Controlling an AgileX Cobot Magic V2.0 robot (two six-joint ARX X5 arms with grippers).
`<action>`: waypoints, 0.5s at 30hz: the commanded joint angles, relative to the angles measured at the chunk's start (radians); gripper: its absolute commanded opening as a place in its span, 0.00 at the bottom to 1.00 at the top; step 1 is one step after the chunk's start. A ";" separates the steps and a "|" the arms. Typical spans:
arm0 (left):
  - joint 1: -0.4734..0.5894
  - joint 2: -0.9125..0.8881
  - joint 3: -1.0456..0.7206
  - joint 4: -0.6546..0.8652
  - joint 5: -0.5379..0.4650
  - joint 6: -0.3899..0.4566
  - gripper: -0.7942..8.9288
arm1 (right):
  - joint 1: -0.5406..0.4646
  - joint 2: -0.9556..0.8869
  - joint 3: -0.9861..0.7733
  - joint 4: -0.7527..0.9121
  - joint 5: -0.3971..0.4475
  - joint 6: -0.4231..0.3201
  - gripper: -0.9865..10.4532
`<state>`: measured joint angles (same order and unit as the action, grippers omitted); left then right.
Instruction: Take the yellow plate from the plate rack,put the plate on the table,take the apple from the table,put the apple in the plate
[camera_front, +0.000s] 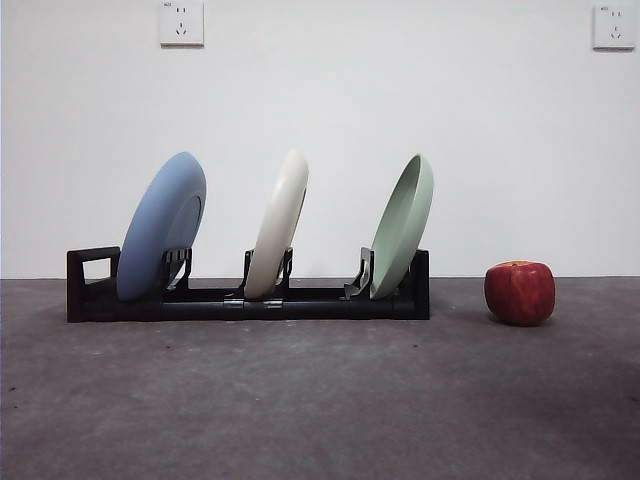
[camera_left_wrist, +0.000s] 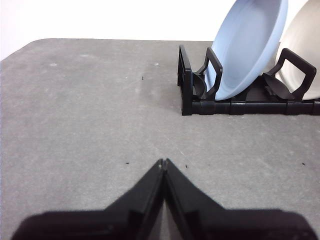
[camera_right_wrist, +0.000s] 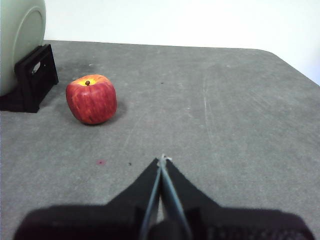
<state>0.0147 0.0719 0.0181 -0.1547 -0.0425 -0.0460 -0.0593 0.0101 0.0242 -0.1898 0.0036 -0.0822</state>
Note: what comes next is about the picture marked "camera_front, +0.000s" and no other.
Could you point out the pale yellow plate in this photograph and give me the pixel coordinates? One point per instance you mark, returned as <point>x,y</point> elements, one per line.
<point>275,225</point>

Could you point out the red apple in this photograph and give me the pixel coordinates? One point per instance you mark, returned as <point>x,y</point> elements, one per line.
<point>520,295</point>

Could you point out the white wall socket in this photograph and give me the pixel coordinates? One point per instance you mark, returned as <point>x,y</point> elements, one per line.
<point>182,22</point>
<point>614,27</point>

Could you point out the black plate rack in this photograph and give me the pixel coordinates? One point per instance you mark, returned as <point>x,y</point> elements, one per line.
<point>310,309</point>

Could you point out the green plate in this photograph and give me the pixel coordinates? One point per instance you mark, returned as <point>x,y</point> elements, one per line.
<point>400,235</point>

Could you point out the blue plate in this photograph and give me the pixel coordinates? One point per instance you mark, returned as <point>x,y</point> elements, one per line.
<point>155,225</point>

